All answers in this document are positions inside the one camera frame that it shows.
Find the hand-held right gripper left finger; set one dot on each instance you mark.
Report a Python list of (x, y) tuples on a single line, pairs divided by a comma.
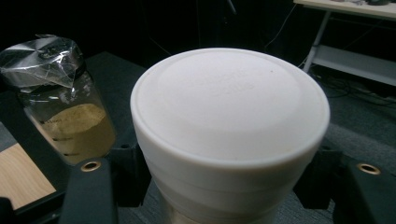
[(90, 193)]

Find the glass jar with foil lid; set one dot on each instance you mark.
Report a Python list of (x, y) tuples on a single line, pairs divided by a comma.
[(67, 124)]

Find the white metal stand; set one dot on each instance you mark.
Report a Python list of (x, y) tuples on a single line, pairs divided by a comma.
[(351, 59)]

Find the white-lidded round container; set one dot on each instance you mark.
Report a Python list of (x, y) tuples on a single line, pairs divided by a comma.
[(230, 124)]

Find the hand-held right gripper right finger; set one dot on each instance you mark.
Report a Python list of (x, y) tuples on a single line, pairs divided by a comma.
[(361, 193)]

